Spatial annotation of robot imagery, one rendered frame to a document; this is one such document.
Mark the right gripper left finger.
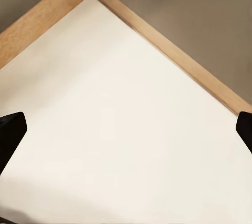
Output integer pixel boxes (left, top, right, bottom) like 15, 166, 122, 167
0, 111, 27, 174

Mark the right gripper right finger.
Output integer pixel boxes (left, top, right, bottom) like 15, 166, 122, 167
236, 111, 252, 153

